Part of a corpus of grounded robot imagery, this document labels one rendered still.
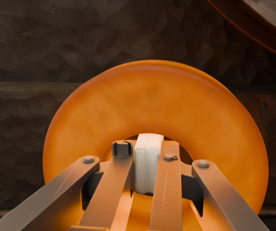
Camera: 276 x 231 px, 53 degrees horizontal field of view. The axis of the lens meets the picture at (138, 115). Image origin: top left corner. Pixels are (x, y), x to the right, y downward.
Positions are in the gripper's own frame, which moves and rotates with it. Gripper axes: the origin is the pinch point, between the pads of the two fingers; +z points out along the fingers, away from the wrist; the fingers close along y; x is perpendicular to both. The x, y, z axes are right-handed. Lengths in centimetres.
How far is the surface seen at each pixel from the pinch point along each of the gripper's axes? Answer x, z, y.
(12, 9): 10.5, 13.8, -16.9
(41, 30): 8.2, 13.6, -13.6
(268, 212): -8.6, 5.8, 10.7
